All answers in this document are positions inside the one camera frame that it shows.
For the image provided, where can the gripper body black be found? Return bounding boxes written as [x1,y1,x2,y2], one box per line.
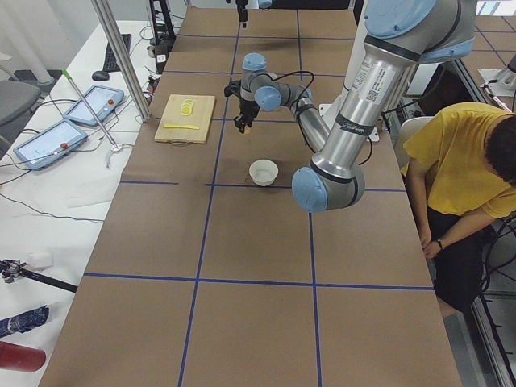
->
[239,98,259,119]
[235,0,248,16]

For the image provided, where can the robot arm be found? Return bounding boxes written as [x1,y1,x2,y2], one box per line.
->
[224,1,476,213]

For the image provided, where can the wooden cutting board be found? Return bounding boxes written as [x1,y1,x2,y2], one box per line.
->
[154,94,215,144]

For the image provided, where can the white bowl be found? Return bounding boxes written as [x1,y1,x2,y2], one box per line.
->
[248,159,279,186]

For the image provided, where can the yellow lemon slices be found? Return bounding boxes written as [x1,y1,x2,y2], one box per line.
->
[180,98,195,116]

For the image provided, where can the yellow plastic knife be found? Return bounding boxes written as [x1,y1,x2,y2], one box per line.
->
[163,124,200,130]

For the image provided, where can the teach pendant far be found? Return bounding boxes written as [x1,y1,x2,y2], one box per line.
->
[63,85,125,127]

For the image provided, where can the teach pendant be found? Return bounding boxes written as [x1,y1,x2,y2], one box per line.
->
[63,85,125,127]
[14,119,88,171]

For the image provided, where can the black keyboard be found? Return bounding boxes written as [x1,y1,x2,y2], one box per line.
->
[102,33,132,73]

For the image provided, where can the black computer mouse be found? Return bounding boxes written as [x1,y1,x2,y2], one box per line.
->
[91,71,110,81]

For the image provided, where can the white plastic chair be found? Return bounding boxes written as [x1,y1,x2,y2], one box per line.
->
[394,116,433,169]

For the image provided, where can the metal rod green tip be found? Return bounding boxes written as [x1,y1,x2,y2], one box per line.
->
[61,69,123,152]

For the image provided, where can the teach pendant near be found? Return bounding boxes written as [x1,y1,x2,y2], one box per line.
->
[14,119,88,171]

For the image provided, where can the person in yellow shirt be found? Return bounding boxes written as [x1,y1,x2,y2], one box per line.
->
[403,102,515,318]

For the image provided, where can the grey office chair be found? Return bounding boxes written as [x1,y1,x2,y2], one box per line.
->
[1,65,56,156]

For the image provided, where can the black tripod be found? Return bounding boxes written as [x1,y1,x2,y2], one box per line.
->
[1,260,78,293]

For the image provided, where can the folded blue umbrella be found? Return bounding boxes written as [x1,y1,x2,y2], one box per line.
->
[0,306,50,338]

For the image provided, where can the red cylinder bottle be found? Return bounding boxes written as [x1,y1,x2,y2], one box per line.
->
[1,342,47,372]

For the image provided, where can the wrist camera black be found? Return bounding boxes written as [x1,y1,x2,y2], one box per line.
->
[223,80,241,98]

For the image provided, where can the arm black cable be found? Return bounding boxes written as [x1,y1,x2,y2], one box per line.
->
[272,70,374,164]

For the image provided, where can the aluminium frame post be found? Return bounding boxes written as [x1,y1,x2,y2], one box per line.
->
[91,0,150,123]

